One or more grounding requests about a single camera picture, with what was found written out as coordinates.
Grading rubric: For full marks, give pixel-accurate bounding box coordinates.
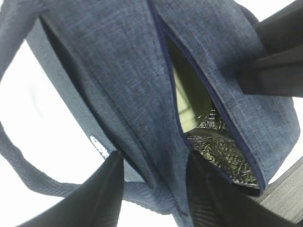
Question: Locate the navy blue lunch bag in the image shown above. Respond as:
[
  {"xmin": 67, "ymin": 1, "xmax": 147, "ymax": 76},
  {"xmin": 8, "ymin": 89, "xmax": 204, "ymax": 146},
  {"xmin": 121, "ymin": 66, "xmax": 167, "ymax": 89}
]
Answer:
[{"xmin": 0, "ymin": 0, "xmax": 301, "ymax": 227}]

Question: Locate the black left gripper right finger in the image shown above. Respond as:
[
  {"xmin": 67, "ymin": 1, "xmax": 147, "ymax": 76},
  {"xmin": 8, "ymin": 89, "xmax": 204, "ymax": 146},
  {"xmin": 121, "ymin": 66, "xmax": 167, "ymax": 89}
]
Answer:
[{"xmin": 186, "ymin": 151, "xmax": 296, "ymax": 227}]

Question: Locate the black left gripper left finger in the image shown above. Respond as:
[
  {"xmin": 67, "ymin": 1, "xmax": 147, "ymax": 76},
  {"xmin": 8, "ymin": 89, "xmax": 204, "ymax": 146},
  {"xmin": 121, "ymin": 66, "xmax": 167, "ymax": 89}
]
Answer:
[{"xmin": 22, "ymin": 151, "xmax": 124, "ymax": 227}]

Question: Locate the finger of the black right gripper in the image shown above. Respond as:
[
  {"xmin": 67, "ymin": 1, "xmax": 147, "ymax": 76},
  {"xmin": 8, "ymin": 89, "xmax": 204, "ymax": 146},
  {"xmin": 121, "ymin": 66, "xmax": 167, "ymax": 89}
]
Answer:
[{"xmin": 237, "ymin": 0, "xmax": 303, "ymax": 97}]

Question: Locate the green lidded glass container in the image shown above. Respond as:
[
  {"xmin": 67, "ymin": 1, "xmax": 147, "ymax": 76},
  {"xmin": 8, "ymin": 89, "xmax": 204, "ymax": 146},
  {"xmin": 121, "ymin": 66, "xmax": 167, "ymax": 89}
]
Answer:
[{"xmin": 166, "ymin": 38, "xmax": 212, "ymax": 133}]

